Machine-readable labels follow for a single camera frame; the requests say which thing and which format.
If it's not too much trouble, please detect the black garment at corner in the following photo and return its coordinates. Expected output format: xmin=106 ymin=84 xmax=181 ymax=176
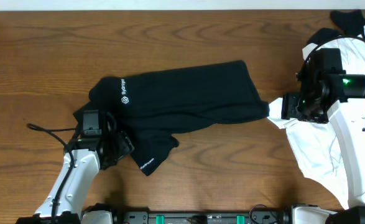
xmin=307 ymin=9 xmax=365 ymax=45

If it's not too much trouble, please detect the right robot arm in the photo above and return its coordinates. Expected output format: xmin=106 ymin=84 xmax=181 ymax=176
xmin=281 ymin=49 xmax=365 ymax=223

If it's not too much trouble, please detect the white shirt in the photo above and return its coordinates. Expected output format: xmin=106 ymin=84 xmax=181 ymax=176
xmin=269 ymin=26 xmax=365 ymax=209

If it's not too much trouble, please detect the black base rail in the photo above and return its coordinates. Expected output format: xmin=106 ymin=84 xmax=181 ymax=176
xmin=81 ymin=203 xmax=344 ymax=224

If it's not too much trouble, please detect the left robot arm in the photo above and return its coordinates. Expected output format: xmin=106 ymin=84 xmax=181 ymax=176
xmin=16 ymin=131 xmax=134 ymax=224

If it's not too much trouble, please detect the black Sydrogen t-shirt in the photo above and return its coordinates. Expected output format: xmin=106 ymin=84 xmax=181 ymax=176
xmin=73 ymin=60 xmax=269 ymax=176

